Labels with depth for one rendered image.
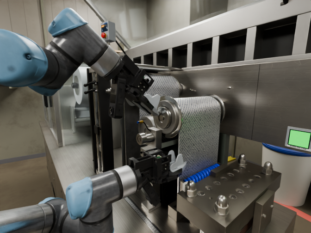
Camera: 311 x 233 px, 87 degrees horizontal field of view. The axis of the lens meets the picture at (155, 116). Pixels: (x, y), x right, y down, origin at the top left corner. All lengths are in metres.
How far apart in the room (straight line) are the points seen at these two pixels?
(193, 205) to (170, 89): 0.51
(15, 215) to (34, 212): 0.04
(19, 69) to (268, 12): 0.74
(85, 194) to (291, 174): 2.25
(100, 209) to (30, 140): 3.50
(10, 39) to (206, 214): 0.52
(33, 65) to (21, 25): 3.58
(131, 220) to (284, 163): 1.97
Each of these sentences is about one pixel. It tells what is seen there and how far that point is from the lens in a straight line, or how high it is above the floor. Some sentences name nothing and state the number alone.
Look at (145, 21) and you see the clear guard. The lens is 1.18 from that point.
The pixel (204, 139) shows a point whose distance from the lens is 0.66.
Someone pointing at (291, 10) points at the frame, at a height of 1.60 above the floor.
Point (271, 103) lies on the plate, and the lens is 0.73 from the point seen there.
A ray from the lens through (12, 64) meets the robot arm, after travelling 0.30.
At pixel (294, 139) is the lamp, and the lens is 0.72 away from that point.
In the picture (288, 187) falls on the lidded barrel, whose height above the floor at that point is 0.24.
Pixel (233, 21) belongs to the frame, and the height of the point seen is 1.62.
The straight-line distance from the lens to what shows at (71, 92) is 1.42.
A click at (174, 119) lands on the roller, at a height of 1.25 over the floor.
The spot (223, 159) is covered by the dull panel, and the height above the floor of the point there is 1.02.
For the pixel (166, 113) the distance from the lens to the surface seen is 0.53.
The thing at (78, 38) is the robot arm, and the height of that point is 1.46.
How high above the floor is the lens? 1.36
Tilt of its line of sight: 10 degrees down
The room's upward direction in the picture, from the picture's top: straight up
